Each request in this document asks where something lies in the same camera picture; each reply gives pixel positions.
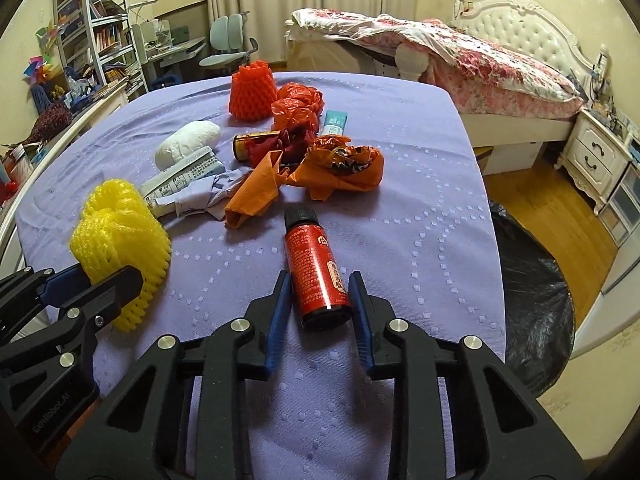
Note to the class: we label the white nightstand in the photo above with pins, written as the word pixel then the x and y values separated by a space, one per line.
pixel 595 159

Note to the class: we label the orange red foam net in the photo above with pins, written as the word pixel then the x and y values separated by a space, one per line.
pixel 253 90

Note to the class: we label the orange printed plastic bag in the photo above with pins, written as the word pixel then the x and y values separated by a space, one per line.
pixel 333 164

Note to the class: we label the pink floral duvet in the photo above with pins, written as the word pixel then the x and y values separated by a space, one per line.
pixel 481 78

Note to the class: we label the dark red wrapper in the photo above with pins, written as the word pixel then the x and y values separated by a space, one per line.
pixel 293 145

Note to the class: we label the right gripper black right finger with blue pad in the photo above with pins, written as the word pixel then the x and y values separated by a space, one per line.
pixel 459 411

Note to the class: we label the grey study desk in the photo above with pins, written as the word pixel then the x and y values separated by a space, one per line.
pixel 154 48

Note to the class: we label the white printed box package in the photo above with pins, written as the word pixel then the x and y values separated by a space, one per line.
pixel 200 164

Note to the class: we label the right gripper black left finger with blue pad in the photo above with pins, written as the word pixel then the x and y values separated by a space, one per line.
pixel 141 428

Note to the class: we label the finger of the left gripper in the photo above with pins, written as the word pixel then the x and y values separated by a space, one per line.
pixel 25 293
pixel 79 318

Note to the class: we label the translucent drawer unit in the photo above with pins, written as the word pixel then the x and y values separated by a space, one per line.
pixel 620 215

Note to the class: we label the yellow black can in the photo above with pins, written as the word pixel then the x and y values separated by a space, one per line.
pixel 241 143

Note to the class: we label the red orange plastic bag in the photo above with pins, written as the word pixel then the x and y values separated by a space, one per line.
pixel 297 106

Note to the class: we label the yellow foam fruit net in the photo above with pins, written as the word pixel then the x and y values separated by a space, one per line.
pixel 117 229

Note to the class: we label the black trash bin bag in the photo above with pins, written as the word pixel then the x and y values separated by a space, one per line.
pixel 540 312

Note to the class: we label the white bed frame headboard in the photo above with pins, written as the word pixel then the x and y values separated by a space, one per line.
pixel 521 26

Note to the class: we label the lilac paper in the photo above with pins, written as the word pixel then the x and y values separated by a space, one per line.
pixel 208 195

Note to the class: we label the orange paper sheet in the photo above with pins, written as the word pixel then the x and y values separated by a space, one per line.
pixel 259 190

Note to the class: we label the pale green desk chair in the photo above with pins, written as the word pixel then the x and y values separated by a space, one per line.
pixel 232 48

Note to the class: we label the red spray can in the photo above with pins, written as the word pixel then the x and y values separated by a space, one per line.
pixel 321 296

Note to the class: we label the white bookshelf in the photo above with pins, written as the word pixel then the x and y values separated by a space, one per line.
pixel 96 43

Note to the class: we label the teal white tube box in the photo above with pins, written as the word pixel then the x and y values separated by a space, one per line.
pixel 334 123

